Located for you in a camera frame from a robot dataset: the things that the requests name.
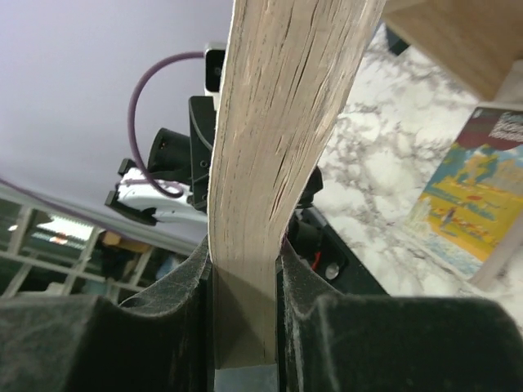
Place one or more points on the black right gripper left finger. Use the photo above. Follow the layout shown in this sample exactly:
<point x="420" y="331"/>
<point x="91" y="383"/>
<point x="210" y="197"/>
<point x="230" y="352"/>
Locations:
<point x="156" y="340"/>

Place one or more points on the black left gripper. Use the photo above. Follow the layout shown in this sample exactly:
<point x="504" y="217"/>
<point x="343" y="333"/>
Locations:
<point x="202" y="129"/>

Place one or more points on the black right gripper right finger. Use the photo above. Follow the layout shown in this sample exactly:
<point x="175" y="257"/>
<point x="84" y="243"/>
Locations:
<point x="329" y="341"/>

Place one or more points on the purple green bottom book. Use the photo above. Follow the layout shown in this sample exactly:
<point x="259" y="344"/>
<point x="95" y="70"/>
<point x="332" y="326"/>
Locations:
<point x="288" y="72"/>

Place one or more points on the Brideshead Revisited paperback book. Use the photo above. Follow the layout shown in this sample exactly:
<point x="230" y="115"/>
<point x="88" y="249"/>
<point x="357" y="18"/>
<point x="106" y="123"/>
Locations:
<point x="469" y="215"/>

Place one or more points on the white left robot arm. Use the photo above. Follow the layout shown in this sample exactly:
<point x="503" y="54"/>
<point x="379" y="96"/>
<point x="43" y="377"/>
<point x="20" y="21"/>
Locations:
<point x="179" y="164"/>

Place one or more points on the wooden bookshelf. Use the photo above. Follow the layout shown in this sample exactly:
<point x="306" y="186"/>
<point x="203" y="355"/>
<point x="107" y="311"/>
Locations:
<point x="477" y="42"/>

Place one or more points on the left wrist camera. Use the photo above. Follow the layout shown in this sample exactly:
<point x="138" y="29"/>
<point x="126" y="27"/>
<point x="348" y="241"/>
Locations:
<point x="214" y="57"/>

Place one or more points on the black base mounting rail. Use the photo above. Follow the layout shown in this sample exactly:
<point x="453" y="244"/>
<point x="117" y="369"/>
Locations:
<point x="318" y="244"/>

